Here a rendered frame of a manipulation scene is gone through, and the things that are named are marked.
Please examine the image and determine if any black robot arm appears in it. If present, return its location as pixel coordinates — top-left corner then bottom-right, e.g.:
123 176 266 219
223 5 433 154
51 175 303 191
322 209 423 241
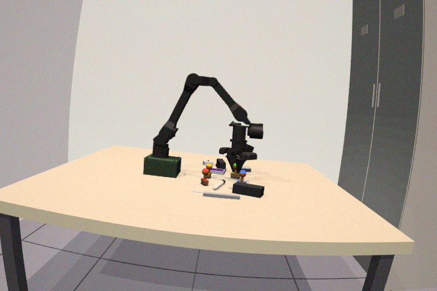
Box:
151 73 263 159

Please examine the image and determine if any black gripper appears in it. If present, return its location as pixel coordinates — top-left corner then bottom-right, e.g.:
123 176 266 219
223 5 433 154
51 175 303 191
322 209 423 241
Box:
219 137 257 174

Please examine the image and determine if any red-topped rubber stamp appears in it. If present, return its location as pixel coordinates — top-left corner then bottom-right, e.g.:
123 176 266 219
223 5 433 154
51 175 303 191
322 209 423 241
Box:
200 169 209 186

